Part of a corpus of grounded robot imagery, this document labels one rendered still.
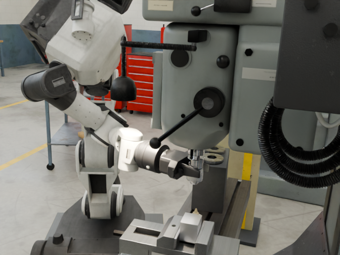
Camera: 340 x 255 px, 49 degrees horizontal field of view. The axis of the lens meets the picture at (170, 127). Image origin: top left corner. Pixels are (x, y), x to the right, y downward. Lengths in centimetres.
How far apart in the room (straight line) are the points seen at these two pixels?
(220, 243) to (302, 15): 77
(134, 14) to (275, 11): 1007
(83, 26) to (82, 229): 116
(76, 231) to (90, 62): 101
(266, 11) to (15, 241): 262
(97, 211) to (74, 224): 19
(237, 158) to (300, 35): 234
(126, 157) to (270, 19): 59
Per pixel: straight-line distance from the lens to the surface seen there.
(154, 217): 244
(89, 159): 172
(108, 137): 135
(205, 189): 141
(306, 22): 58
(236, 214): 146
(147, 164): 109
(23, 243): 304
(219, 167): 137
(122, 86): 101
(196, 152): 101
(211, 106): 85
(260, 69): 83
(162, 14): 88
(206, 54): 87
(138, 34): 1080
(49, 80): 125
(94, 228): 203
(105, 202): 190
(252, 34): 84
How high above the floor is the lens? 165
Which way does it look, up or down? 17 degrees down
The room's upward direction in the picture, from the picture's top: 2 degrees clockwise
